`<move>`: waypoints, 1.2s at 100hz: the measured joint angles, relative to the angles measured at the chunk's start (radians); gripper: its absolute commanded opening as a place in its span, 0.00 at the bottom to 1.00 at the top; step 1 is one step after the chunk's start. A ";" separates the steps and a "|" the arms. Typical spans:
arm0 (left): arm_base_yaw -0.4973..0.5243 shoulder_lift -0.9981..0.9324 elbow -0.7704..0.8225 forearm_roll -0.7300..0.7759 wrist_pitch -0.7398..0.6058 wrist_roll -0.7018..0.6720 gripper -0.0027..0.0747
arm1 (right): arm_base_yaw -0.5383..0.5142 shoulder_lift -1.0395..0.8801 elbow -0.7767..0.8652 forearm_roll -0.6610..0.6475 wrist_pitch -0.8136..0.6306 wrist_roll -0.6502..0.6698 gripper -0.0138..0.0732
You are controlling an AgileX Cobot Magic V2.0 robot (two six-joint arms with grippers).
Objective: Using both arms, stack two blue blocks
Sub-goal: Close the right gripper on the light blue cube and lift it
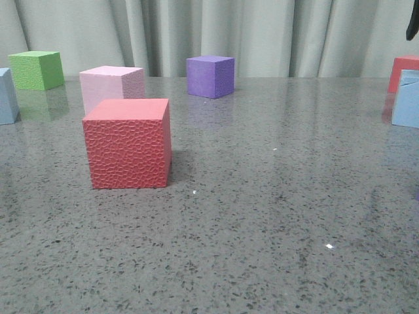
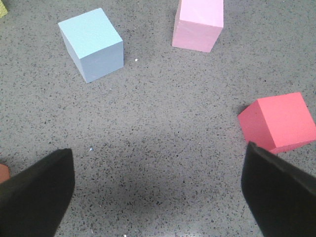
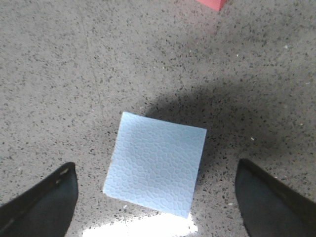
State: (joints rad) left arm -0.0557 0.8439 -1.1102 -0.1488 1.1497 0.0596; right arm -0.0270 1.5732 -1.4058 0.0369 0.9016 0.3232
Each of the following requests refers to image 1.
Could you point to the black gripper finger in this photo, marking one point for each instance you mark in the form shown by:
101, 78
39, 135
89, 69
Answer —
413, 26

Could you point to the textured red foam cube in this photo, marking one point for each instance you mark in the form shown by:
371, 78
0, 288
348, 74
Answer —
128, 143

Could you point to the dark purple foam cube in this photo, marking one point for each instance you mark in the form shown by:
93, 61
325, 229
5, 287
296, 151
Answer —
210, 76

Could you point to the smooth red foam cube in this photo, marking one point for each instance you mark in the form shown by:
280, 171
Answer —
400, 63

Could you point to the pink foam cube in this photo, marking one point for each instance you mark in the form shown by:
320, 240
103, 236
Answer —
111, 82

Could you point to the green foam cube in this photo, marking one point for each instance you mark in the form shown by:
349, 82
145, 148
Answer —
37, 70

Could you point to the grey-green curtain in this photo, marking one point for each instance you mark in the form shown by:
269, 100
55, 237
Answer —
266, 38

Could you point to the blue foam cube with cut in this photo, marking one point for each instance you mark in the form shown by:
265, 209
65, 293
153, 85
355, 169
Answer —
405, 108

